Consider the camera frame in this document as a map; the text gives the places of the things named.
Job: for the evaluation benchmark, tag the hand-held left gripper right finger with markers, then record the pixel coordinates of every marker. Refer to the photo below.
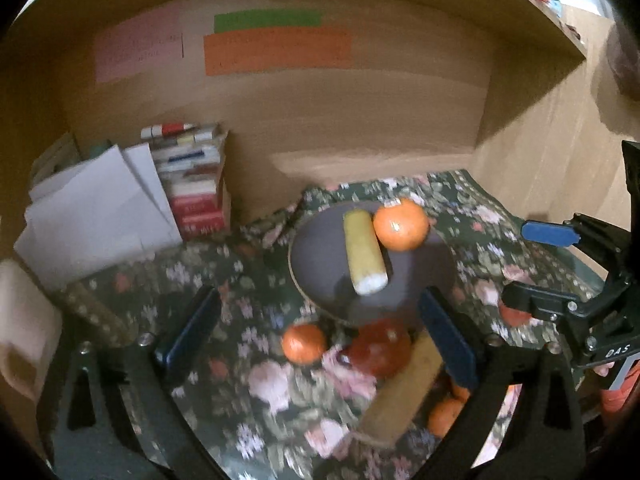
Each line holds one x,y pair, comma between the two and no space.
448,342

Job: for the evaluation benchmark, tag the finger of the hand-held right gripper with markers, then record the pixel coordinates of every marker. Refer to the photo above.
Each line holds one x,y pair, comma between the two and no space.
530,300
546,233

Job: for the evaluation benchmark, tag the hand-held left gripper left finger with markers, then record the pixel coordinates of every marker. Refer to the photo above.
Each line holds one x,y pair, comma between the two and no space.
189,332

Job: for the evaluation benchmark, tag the wooden block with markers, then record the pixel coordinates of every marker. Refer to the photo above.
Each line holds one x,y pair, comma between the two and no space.
402,400

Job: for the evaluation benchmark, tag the dark round plate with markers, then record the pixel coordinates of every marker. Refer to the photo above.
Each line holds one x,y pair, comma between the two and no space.
330,270

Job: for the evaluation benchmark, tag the small orange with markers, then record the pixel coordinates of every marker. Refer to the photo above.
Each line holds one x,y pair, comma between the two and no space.
303,343
515,316
445,416

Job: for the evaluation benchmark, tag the red tomato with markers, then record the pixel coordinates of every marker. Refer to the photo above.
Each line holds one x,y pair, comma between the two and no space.
381,349

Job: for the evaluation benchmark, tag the floral tablecloth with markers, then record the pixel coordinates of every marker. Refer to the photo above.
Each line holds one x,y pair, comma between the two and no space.
280,410

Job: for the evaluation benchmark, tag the corn cob with white end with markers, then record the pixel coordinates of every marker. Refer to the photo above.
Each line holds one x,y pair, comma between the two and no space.
364,252

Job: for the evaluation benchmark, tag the large orange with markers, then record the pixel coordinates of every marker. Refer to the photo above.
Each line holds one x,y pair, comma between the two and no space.
401,225

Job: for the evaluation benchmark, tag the white paper sheets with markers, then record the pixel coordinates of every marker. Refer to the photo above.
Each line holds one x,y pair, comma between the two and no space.
95,225

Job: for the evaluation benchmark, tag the stack of books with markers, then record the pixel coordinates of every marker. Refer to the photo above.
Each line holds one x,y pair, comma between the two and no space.
192,180

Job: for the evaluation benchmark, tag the wooden desk shelf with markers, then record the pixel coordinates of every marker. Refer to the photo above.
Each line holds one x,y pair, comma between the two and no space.
530,15

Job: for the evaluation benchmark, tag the pink paper note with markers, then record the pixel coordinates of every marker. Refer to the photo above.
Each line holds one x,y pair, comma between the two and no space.
137,45

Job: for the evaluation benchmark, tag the orange paper strip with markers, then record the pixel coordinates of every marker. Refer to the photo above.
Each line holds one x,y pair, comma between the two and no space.
277,51

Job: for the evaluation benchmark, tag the green paper strip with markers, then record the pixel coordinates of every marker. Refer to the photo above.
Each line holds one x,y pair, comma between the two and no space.
267,20

